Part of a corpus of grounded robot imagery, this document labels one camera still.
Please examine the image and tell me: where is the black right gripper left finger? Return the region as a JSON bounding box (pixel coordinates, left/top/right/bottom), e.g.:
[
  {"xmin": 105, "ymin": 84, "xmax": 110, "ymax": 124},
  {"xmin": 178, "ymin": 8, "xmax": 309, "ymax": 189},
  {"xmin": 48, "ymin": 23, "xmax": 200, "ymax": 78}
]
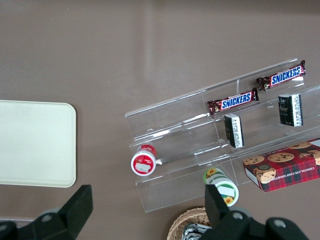
[{"xmin": 0, "ymin": 184, "xmax": 94, "ymax": 240}]

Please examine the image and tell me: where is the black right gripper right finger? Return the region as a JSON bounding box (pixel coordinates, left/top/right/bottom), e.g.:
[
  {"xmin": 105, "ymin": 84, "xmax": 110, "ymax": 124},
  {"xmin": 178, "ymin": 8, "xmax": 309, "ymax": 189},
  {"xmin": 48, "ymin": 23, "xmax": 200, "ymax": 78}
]
[{"xmin": 204, "ymin": 184, "xmax": 312, "ymax": 240}]

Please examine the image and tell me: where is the light wicker basket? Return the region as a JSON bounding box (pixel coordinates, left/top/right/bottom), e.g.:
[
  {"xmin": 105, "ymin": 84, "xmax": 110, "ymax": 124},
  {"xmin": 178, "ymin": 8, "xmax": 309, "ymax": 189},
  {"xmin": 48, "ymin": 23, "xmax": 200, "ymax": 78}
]
[{"xmin": 166, "ymin": 206, "xmax": 213, "ymax": 240}]

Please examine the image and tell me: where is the beige plastic tray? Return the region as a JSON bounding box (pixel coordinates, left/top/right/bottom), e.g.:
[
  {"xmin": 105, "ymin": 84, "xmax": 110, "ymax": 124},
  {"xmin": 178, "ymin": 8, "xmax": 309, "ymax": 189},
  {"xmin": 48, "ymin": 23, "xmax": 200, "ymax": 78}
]
[{"xmin": 0, "ymin": 99, "xmax": 77, "ymax": 188}]

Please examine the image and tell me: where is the green sunflower lidded cup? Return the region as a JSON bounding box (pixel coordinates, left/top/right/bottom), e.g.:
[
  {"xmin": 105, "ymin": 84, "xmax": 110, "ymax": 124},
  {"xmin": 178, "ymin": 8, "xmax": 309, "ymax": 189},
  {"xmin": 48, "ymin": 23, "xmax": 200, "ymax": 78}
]
[{"xmin": 202, "ymin": 167, "xmax": 240, "ymax": 208}]

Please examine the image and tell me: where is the aluminium foil container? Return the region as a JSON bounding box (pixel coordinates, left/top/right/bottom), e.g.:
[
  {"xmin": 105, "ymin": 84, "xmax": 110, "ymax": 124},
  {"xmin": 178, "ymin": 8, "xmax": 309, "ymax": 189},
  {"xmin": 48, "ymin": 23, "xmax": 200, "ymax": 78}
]
[{"xmin": 183, "ymin": 223, "xmax": 213, "ymax": 240}]

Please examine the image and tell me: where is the clear acrylic tiered shelf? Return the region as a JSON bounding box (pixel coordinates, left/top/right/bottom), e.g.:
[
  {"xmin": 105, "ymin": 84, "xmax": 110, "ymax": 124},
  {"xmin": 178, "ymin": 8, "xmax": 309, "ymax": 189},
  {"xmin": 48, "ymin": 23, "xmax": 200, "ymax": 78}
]
[{"xmin": 124, "ymin": 57, "xmax": 320, "ymax": 214}]

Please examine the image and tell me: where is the small black chocolate box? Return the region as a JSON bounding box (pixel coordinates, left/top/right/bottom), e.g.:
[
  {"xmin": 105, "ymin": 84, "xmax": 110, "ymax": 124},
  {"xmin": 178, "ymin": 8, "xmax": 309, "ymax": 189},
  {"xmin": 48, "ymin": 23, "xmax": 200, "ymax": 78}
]
[
  {"xmin": 223, "ymin": 113, "xmax": 245, "ymax": 149},
  {"xmin": 278, "ymin": 93, "xmax": 304, "ymax": 128}
]

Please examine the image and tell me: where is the red tartan cookie box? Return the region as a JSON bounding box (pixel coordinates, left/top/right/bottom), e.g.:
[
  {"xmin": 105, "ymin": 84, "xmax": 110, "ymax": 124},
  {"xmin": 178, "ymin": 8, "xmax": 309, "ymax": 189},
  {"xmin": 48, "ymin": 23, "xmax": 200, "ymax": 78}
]
[{"xmin": 242, "ymin": 137, "xmax": 320, "ymax": 193}]

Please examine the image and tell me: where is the red lidded yogurt cup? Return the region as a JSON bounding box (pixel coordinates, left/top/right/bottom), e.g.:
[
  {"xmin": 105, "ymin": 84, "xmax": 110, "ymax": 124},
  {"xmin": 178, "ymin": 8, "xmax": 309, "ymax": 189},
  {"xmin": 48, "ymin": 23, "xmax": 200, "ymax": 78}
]
[{"xmin": 130, "ymin": 144, "xmax": 158, "ymax": 177}]

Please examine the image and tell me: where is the Snickers chocolate bar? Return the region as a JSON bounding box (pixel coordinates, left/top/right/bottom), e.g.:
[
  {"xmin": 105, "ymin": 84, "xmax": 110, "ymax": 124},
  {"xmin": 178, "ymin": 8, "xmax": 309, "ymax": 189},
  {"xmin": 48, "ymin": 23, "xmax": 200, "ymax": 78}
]
[
  {"xmin": 206, "ymin": 87, "xmax": 260, "ymax": 116},
  {"xmin": 255, "ymin": 59, "xmax": 307, "ymax": 92}
]

